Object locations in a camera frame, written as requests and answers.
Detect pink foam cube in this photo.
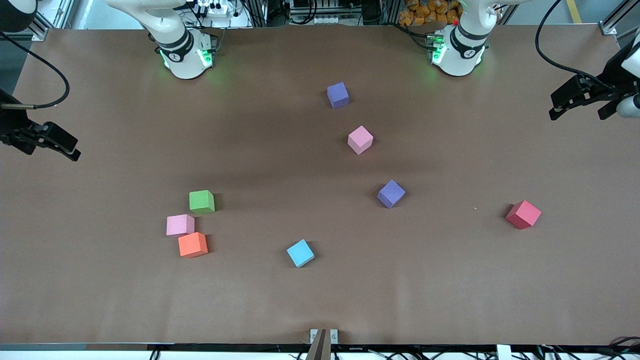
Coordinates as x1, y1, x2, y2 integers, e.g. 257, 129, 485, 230
347, 125, 375, 156
166, 214, 196, 237

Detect green foam cube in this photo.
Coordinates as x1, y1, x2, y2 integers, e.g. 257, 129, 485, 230
189, 190, 216, 216

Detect purple foam cube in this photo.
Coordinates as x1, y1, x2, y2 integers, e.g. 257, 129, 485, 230
377, 179, 407, 209
327, 82, 350, 110

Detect red foam cube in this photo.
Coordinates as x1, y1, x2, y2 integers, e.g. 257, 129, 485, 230
505, 200, 543, 231

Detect orange foam cube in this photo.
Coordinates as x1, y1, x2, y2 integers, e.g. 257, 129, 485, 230
178, 232, 209, 259

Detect orange snack bags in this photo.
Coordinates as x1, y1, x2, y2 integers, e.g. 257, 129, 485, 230
398, 0, 463, 27

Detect white power strip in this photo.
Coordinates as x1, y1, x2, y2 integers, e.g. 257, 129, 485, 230
196, 0, 236, 17

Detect blue foam cube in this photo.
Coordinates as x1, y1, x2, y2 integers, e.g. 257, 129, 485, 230
286, 239, 316, 269

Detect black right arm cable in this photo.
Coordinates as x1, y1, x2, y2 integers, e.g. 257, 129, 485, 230
0, 31, 71, 109

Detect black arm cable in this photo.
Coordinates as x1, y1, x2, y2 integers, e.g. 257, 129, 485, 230
0, 31, 71, 109
534, 0, 614, 92

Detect aluminium frame profile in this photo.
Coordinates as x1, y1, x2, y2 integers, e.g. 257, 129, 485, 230
30, 12, 50, 42
600, 0, 640, 37

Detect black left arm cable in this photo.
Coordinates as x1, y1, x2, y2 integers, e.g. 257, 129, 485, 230
534, 0, 614, 92

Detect black base cable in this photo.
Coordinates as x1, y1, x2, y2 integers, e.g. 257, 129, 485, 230
397, 22, 436, 51

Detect brown camera pole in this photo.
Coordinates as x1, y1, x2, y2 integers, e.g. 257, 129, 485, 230
305, 328, 333, 360

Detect grey metal bracket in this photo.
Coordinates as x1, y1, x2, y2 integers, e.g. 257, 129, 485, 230
310, 328, 339, 345

